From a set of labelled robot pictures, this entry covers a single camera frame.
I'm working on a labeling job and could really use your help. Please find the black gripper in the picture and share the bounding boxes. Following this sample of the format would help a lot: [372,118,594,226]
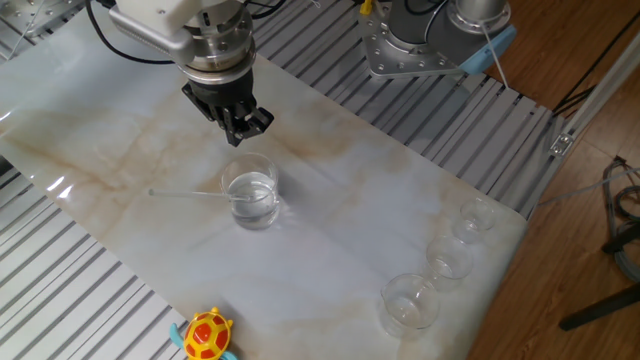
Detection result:
[180,67,275,148]

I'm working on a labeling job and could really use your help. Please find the clear glass stirring rod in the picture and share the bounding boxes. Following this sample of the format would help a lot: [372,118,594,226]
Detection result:
[147,188,254,203]

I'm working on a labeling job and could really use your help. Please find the glass beaker with water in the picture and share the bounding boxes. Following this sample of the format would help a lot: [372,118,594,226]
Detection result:
[220,152,281,231]

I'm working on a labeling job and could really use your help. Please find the medium empty glass beaker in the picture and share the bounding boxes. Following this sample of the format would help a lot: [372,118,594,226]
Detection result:
[423,234,475,294]

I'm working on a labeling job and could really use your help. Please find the large empty glass beaker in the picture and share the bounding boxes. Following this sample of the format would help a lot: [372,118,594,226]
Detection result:
[378,273,441,342]

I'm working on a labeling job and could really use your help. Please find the small empty glass beaker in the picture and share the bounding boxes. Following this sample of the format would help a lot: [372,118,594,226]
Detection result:
[452,197,497,245]

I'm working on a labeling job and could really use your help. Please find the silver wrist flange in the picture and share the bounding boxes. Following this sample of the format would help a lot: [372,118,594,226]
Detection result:
[177,0,256,85]

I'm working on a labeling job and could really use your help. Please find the glossy marble pattern mat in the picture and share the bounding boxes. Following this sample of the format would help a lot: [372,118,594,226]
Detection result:
[0,0,529,360]

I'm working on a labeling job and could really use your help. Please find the yellow orange turtle toy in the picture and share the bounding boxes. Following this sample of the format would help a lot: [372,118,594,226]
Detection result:
[168,306,239,360]

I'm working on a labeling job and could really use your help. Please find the black stand leg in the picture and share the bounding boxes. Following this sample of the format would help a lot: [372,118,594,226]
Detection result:
[558,219,640,332]

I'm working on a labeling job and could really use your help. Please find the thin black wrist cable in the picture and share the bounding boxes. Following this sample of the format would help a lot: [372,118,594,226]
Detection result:
[244,0,289,21]

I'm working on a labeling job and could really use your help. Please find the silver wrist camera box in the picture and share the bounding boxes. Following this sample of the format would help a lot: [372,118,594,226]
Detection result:
[108,4,196,65]

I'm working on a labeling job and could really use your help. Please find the white printed wrist bracket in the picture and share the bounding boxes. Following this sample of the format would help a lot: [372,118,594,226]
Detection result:
[114,0,212,35]

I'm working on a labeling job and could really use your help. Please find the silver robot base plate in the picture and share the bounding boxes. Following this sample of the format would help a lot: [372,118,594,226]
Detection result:
[358,2,474,80]

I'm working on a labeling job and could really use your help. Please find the thick black wrist cable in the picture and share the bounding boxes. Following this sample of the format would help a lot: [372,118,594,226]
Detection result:
[84,0,177,66]

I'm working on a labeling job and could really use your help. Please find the silver metal mount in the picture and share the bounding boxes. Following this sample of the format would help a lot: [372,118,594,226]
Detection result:
[0,0,89,39]

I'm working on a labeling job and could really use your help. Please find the white cable tie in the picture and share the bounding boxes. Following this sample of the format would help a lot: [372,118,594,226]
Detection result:
[478,22,510,91]

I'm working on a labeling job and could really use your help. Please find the black floor cable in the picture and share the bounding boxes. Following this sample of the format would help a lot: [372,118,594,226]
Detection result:
[552,9,640,119]

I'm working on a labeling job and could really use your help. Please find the white floor cable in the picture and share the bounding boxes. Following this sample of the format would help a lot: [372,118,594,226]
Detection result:
[537,167,640,207]

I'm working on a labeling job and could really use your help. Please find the aluminium frame strut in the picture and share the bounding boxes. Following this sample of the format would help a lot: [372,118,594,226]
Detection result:
[548,34,640,159]

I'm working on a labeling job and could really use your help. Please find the grey coiled floor cable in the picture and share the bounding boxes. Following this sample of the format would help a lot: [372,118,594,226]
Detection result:
[602,156,640,284]

